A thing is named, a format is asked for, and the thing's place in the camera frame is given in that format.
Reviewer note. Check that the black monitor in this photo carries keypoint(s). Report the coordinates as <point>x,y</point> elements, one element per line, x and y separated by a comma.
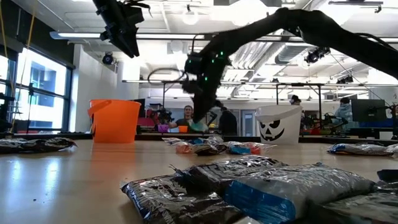
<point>143,107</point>
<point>368,110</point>

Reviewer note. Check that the large window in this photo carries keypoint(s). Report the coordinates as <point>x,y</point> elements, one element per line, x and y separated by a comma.
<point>43,93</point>

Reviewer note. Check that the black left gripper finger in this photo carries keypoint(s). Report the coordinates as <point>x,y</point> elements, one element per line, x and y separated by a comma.
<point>119,43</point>
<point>132,43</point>

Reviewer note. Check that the black aluminium table frame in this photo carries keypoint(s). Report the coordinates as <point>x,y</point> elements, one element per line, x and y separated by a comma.
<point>155,137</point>

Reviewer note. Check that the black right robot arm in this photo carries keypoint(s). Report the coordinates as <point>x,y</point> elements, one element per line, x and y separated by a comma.
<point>311,28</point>

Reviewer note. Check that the orange gummy candy packet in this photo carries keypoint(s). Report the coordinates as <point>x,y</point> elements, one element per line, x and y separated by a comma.
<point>184,148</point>

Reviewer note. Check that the black background rig frame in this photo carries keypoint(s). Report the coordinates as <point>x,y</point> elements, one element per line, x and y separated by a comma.
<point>163,93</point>
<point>298,84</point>

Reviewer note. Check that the teal gummy candy packet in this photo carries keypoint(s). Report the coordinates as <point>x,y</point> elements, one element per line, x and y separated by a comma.
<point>199,126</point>

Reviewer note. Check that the long linear ceiling light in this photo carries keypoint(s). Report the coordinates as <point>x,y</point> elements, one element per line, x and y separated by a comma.
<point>77,35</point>

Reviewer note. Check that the black ceiling spotlight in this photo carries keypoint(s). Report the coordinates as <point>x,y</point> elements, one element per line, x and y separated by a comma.
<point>315,56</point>
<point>108,59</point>

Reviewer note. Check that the silver air duct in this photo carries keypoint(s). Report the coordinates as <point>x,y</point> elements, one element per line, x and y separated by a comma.
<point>289,54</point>

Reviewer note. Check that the red gummy candy packet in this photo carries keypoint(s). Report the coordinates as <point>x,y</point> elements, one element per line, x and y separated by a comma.
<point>259,148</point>

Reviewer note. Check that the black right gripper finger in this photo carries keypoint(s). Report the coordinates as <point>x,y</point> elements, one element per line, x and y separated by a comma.
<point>213,99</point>
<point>199,105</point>

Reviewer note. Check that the person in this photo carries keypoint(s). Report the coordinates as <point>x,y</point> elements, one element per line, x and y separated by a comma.
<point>228,123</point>
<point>186,112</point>
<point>343,112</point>
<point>294,100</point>

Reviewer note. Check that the orange plastic bucket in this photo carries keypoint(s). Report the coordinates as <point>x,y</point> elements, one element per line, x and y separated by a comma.
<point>115,121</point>

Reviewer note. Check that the white jack-o-lantern bucket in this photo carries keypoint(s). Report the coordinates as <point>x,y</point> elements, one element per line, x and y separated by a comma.
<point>292,130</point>

